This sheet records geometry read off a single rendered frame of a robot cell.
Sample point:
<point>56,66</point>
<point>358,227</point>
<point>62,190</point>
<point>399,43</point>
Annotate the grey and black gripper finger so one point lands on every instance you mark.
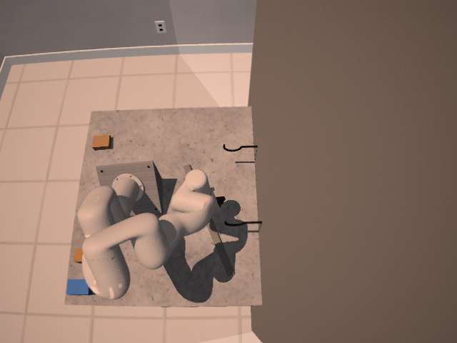
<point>220,200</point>

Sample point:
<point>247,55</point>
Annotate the blue block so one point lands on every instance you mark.
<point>78,286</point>

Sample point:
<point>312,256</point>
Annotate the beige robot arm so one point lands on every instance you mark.
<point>152,245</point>

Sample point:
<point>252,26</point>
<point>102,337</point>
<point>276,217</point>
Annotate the brown wall panel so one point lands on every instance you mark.
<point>356,170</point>

